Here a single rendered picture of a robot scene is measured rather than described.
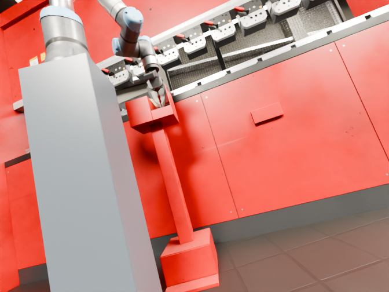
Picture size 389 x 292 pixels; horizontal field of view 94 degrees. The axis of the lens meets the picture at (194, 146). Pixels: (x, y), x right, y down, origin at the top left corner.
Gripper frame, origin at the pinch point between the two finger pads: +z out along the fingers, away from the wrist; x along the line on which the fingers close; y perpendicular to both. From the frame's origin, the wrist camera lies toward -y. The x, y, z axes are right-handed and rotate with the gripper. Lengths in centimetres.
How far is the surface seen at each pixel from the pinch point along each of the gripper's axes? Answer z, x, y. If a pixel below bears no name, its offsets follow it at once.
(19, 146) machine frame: -22, 133, 57
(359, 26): -11, -105, 8
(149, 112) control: 3.8, 5.0, -6.2
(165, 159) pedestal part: 25.5, 4.7, -3.1
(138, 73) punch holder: -40, 16, 40
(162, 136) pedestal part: 14.9, 3.3, -2.1
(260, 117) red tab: 18, -47, 12
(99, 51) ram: -71, 42, 47
